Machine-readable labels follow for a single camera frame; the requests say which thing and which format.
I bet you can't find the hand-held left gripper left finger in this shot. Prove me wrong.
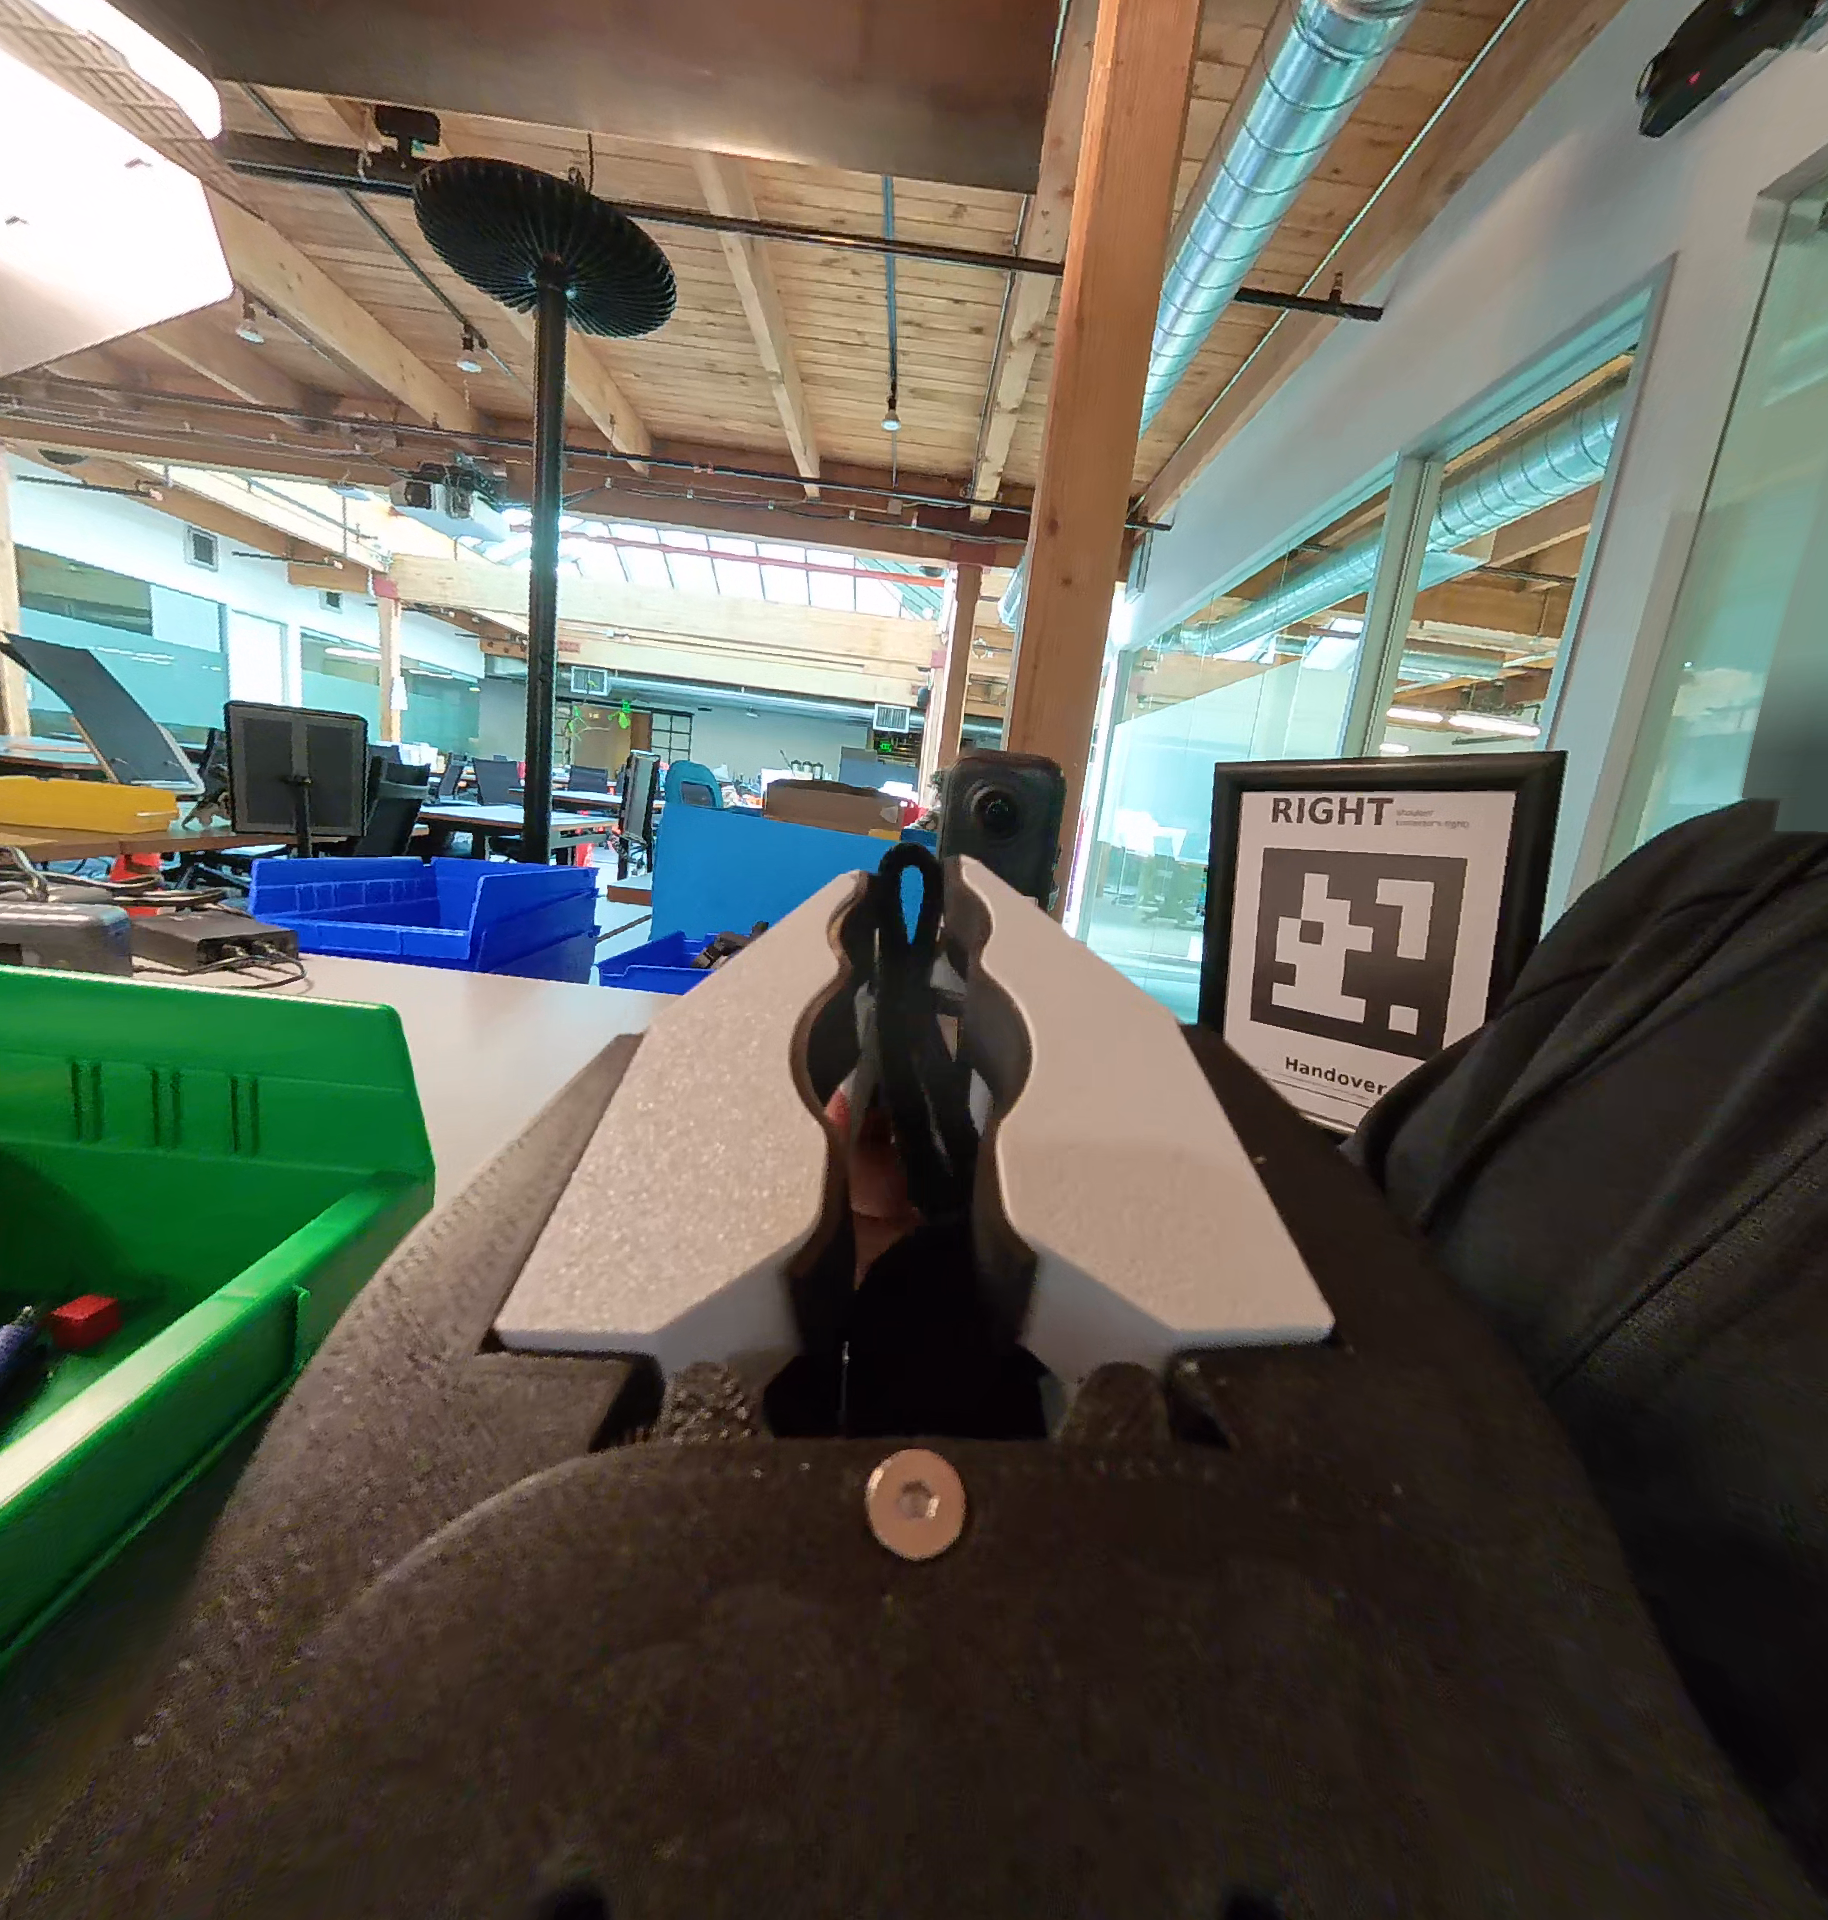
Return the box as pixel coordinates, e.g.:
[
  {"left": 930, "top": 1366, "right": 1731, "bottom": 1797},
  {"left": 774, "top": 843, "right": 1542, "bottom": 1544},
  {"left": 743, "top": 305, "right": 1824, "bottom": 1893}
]
[{"left": 493, "top": 876, "right": 878, "bottom": 1388}]

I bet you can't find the grey laptop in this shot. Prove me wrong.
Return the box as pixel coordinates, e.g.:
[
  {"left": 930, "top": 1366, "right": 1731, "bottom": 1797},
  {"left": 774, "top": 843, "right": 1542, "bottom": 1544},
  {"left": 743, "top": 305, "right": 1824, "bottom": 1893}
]
[{"left": 0, "top": 629, "right": 207, "bottom": 800}]

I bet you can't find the black strap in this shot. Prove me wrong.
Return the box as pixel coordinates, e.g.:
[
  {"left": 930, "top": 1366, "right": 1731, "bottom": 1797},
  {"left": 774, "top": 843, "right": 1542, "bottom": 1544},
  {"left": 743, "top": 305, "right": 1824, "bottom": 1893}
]
[{"left": 836, "top": 838, "right": 998, "bottom": 1268}]

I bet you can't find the ceiling projector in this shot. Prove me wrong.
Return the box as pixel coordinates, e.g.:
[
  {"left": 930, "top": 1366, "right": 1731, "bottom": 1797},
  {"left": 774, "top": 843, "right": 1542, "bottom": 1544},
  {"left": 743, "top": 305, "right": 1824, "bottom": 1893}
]
[{"left": 396, "top": 457, "right": 514, "bottom": 522}]

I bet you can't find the thin silver air duct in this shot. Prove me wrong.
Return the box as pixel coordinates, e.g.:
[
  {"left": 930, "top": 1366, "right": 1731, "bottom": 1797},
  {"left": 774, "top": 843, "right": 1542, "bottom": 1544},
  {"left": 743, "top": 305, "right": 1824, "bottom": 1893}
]
[{"left": 1183, "top": 389, "right": 1643, "bottom": 666}]

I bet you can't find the person's right hand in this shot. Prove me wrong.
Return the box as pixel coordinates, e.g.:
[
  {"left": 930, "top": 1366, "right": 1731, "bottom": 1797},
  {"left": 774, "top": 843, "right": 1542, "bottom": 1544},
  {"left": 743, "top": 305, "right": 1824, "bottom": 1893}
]
[{"left": 822, "top": 1074, "right": 922, "bottom": 1239}]

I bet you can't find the green plastic bin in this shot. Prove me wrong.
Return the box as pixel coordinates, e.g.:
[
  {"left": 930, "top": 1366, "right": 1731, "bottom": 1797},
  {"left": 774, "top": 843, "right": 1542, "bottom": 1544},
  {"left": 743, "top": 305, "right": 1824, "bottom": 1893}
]
[{"left": 0, "top": 959, "right": 440, "bottom": 1722}]

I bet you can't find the black round lamp stand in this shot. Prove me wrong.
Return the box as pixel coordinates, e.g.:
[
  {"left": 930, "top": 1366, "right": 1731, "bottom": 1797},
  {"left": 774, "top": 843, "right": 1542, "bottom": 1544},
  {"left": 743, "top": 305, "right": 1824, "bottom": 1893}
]
[{"left": 408, "top": 154, "right": 682, "bottom": 870}]

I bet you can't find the grey metal device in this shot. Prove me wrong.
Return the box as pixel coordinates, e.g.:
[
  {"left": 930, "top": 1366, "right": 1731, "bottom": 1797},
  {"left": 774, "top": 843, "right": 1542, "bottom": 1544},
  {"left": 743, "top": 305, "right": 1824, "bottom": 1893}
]
[
  {"left": 117, "top": 906, "right": 304, "bottom": 980},
  {"left": 0, "top": 898, "right": 141, "bottom": 980}
]

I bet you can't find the yellow box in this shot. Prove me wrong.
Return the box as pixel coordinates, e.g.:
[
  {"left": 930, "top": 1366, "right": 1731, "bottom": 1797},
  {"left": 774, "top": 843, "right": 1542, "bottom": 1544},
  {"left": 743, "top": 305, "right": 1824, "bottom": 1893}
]
[{"left": 0, "top": 772, "right": 184, "bottom": 846}]

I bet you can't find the black wall speaker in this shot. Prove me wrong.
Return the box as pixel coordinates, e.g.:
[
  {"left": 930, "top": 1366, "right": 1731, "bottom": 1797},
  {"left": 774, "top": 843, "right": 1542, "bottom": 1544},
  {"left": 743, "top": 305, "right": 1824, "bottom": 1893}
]
[{"left": 1632, "top": 0, "right": 1828, "bottom": 141}]

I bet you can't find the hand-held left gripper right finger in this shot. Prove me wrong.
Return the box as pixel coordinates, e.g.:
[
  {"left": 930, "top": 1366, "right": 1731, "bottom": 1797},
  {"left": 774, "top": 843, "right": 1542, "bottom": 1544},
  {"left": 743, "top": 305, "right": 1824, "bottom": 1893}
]
[{"left": 942, "top": 853, "right": 1341, "bottom": 1388}]

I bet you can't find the person's right forearm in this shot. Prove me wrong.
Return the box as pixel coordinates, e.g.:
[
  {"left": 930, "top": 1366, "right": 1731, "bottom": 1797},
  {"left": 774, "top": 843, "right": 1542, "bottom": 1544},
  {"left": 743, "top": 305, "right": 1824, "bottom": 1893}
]
[{"left": 1346, "top": 793, "right": 1828, "bottom": 1920}]

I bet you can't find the black monitor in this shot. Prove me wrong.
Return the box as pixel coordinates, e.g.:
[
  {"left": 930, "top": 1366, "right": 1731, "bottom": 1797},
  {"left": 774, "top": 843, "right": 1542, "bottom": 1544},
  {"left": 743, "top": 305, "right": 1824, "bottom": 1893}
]
[{"left": 222, "top": 696, "right": 374, "bottom": 861}]

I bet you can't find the large silver air duct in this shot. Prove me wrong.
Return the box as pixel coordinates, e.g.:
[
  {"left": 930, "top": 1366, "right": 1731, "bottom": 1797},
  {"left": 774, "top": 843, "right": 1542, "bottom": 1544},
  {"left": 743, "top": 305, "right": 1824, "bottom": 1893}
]
[{"left": 1003, "top": 0, "right": 1433, "bottom": 621}]

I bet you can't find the blue plastic bin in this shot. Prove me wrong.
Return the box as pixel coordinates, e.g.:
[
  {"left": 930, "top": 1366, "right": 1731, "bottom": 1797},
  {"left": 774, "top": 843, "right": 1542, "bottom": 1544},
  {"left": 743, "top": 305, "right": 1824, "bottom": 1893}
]
[
  {"left": 597, "top": 928, "right": 725, "bottom": 1002},
  {"left": 243, "top": 853, "right": 604, "bottom": 990}
]

